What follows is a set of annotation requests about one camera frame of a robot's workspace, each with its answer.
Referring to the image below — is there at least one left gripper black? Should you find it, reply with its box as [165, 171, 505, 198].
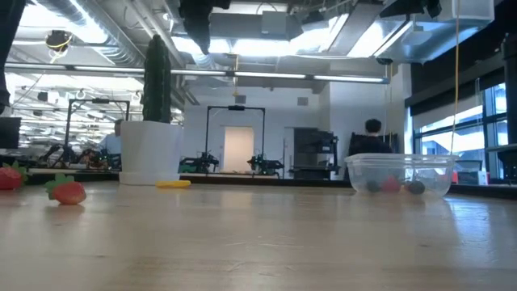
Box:
[179, 0, 231, 56]

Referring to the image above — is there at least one yellow toy pepper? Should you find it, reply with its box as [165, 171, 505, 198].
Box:
[155, 179, 192, 189]

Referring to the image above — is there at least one red toy strawberry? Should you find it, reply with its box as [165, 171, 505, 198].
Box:
[44, 173, 87, 206]
[381, 175, 402, 194]
[0, 160, 28, 192]

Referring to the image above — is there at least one clear plastic tupperware container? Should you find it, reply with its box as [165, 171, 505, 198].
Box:
[344, 153, 460, 199]

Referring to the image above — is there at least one green cactus plant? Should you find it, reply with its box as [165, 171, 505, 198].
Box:
[141, 34, 172, 124]

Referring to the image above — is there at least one long ceiling light fixture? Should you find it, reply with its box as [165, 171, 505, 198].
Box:
[3, 62, 391, 85]

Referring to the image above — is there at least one white door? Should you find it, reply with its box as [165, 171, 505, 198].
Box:
[223, 126, 255, 174]

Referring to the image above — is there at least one person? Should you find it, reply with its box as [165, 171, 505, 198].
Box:
[98, 119, 123, 167]
[347, 118, 395, 157]

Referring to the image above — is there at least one black cabinet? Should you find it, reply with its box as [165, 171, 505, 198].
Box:
[292, 127, 341, 180]

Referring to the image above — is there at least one black background monitor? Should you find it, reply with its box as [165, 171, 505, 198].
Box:
[0, 116, 22, 150]

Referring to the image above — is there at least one black rig pole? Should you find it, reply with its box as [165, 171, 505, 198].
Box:
[500, 34, 517, 183]

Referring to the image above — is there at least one black robot station frame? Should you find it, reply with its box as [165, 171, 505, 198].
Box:
[64, 98, 131, 169]
[204, 104, 267, 171]

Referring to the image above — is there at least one black ceiling camera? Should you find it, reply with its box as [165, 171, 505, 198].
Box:
[44, 30, 74, 53]

